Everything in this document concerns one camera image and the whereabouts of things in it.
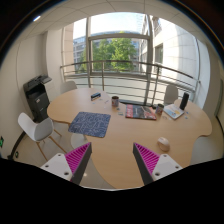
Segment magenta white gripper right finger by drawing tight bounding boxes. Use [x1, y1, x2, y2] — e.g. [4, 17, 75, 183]
[133, 143, 182, 185]

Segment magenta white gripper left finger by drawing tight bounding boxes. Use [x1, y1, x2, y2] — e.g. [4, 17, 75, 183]
[42, 143, 92, 185]

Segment white computer mouse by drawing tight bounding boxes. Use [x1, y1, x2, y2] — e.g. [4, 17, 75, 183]
[157, 137, 170, 152]

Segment blue patterned mouse pad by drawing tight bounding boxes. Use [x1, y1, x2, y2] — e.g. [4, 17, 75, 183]
[68, 112, 111, 138]

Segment wooden meeting table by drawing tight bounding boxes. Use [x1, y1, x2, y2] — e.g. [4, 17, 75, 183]
[47, 88, 212, 189]

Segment white chair wooden legs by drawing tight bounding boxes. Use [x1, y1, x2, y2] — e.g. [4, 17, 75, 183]
[18, 112, 65, 157]

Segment red black magazine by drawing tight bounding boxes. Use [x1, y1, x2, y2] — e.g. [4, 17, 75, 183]
[125, 104, 156, 120]

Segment dark mug right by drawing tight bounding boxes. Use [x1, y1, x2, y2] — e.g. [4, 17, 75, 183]
[156, 104, 164, 115]

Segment blue white book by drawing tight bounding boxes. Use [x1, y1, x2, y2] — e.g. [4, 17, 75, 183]
[163, 104, 184, 120]

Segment small black box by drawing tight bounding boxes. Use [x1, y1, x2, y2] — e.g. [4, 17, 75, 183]
[91, 92, 101, 101]

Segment black office printer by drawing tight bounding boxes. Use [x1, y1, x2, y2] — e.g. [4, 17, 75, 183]
[23, 75, 51, 122]

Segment white chair far right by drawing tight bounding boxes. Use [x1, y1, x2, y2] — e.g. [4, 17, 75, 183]
[164, 84, 178, 105]

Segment dark patterned mug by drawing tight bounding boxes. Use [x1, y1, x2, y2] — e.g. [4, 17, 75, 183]
[111, 96, 119, 107]

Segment white chair far left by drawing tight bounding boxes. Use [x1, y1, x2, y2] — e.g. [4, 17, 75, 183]
[60, 81, 77, 93]

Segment metal balcony railing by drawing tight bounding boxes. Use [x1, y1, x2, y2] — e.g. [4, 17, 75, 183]
[61, 60, 200, 105]

